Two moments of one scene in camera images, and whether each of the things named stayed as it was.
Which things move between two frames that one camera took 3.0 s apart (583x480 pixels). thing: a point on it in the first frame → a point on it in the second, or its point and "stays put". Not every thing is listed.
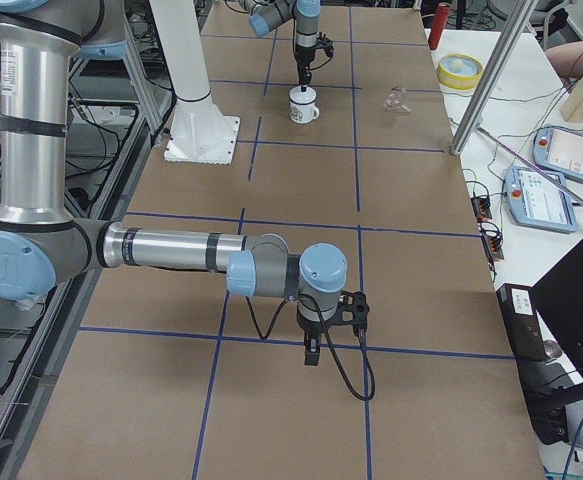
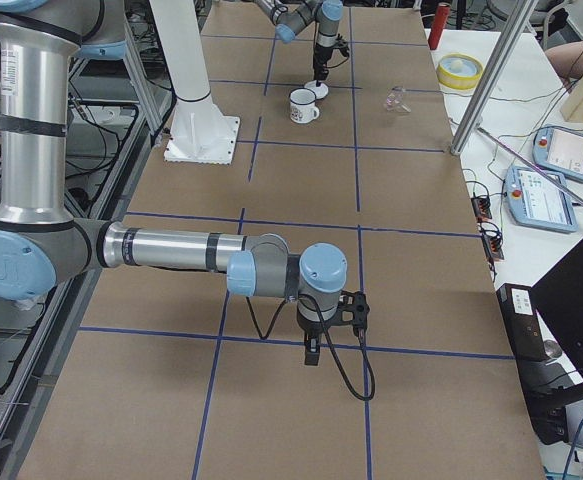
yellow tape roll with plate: [459, 71] stays put
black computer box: [522, 321] stays put
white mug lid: [296, 93] → [320, 91]
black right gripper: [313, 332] stays put
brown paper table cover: [176, 376] stays put
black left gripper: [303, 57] → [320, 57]
